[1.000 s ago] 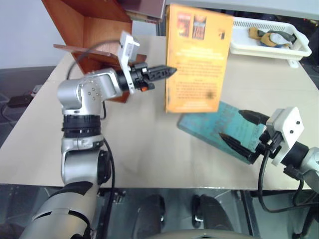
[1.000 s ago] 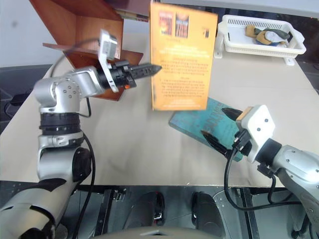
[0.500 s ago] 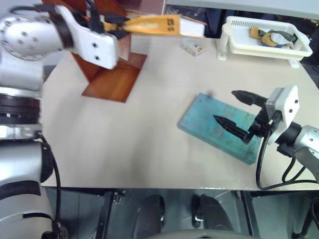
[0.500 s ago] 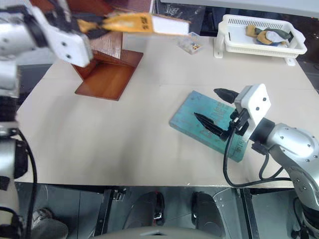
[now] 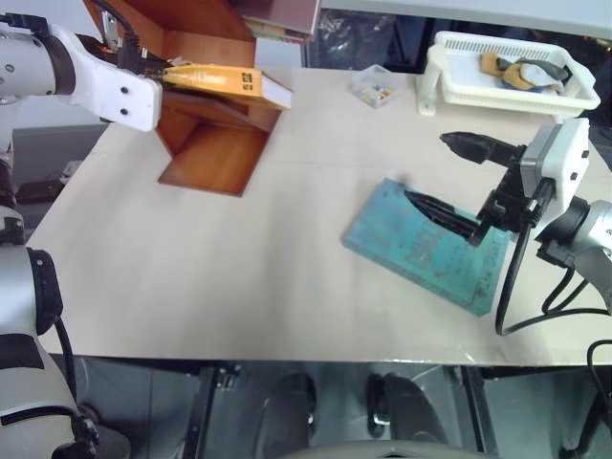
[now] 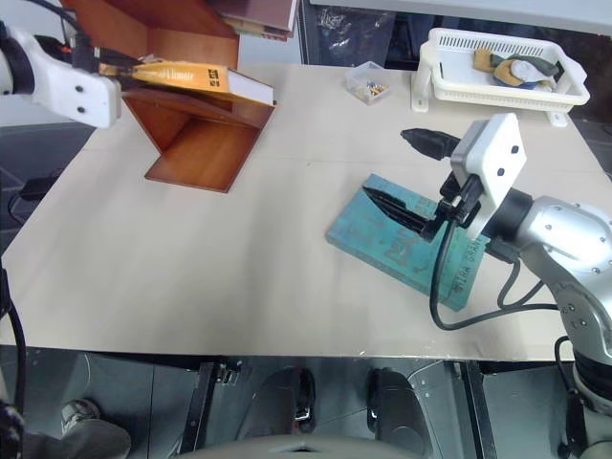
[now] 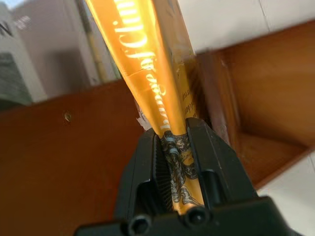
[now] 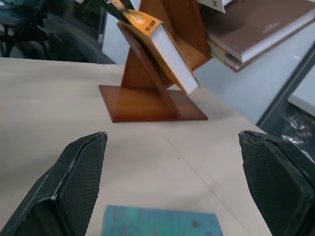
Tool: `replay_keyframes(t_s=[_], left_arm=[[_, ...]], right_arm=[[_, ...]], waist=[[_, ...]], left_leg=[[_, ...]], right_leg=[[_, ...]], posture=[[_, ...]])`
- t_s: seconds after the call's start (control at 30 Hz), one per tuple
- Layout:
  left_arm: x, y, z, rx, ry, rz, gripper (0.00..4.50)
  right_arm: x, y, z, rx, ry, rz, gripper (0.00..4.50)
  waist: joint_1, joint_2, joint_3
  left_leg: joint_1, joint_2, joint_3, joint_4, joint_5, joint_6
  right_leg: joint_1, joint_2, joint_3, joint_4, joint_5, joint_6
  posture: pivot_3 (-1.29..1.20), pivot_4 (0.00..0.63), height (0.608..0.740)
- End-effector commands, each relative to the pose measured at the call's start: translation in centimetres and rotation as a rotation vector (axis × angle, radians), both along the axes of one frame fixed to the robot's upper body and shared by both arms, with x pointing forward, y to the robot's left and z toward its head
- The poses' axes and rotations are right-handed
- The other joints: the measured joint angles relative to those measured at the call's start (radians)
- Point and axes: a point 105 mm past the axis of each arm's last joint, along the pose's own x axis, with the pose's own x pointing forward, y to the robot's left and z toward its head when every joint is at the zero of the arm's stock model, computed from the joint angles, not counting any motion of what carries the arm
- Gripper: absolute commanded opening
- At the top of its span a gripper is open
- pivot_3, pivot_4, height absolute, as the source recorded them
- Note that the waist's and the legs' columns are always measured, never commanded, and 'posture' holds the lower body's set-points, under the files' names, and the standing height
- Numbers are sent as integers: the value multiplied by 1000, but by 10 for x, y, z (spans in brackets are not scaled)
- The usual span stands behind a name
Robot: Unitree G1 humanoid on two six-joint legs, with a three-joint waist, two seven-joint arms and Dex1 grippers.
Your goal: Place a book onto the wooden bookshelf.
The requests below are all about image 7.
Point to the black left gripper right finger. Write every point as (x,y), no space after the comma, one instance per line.
(216,162)

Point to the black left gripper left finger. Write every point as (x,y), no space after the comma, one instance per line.
(137,177)

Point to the yellow paperback book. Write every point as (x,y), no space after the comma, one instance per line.
(152,73)

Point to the wooden bookshelf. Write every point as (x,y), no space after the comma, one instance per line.
(61,159)

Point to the grey and white book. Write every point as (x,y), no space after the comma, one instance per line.
(12,61)

